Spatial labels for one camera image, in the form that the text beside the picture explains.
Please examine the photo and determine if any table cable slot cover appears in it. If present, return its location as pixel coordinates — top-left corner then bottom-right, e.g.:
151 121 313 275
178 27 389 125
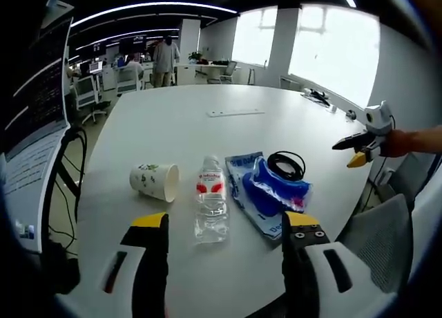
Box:
206 109 266 118

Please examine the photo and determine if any clear plastic water bottle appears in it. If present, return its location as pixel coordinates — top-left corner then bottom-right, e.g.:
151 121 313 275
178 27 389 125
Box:
192 155 230 245

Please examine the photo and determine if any white table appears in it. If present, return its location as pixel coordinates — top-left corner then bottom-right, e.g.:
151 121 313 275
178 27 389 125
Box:
51 84 377 318

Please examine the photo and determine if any person's right hand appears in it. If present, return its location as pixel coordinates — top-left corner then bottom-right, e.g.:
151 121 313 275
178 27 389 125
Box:
378 129 419 158

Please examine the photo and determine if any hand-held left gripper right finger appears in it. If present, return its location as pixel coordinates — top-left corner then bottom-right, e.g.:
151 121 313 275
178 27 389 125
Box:
281 210 381 318

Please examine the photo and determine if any grey mesh office chair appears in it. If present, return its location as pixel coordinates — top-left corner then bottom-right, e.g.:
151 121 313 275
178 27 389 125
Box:
336 193 415 294

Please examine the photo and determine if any black device on table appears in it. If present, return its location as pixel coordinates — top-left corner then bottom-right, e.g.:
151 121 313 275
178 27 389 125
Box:
302 88 332 107

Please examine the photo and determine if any white office chair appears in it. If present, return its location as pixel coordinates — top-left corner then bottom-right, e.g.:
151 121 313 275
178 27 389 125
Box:
115 68 142 97
73 75 112 125

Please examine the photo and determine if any black cable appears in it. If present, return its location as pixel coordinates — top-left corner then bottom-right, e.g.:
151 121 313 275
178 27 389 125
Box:
267 151 307 180
46 126 89 253

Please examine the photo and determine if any open laptop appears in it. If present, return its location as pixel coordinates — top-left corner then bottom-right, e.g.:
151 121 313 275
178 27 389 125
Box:
0 17 74 253

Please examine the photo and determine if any floral paper cup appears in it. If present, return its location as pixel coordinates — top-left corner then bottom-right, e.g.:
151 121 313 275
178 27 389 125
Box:
129 162 181 203

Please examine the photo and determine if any blue plastic bag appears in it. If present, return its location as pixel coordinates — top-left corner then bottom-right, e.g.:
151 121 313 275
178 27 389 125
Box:
224 151 314 241

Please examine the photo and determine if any white desk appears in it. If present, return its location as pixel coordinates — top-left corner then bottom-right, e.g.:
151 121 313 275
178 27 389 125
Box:
174 62 231 86

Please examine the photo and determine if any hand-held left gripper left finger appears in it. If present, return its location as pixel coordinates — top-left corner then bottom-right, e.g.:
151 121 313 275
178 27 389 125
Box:
58 211 170 318

